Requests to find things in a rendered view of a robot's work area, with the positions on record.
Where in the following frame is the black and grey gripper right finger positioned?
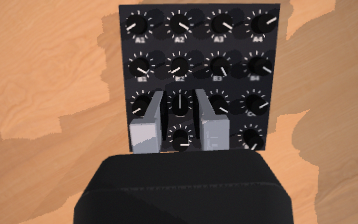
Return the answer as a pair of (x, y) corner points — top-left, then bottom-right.
(192, 89), (229, 151)

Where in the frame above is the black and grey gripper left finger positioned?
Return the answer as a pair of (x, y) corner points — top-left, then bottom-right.
(129, 91), (169, 154)

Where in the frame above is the black knob box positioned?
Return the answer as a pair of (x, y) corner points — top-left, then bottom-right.
(118, 3), (280, 152)

